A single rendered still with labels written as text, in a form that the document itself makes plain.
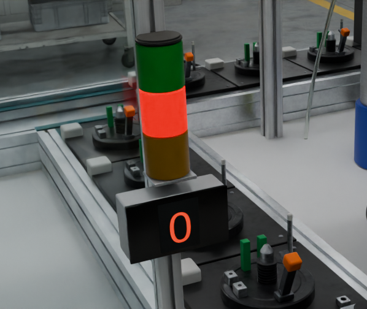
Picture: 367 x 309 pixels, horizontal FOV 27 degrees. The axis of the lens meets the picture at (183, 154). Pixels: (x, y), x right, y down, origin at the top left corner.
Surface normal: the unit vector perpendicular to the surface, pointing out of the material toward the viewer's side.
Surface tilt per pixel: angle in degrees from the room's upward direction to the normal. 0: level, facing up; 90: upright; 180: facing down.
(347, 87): 90
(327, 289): 0
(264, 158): 0
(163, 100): 90
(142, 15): 90
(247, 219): 0
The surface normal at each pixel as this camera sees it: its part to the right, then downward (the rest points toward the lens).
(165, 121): 0.08, 0.37
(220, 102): 0.37, 0.33
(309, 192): -0.06, -0.92
